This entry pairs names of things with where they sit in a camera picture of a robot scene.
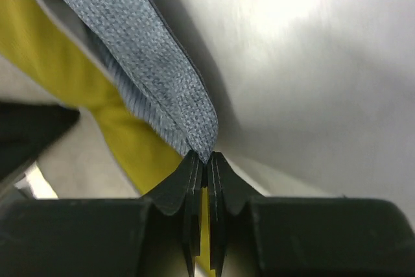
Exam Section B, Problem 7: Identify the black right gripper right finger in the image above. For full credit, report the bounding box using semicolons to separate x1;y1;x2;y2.
206;152;414;276

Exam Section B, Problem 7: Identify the grey-blue pillowcase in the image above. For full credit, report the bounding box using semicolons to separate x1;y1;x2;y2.
63;0;218;162

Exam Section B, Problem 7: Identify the cream yellow-edged pillow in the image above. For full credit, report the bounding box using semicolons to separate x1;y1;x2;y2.
0;0;211;271

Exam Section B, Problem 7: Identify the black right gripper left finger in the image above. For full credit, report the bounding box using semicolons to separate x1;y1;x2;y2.
1;152;203;276

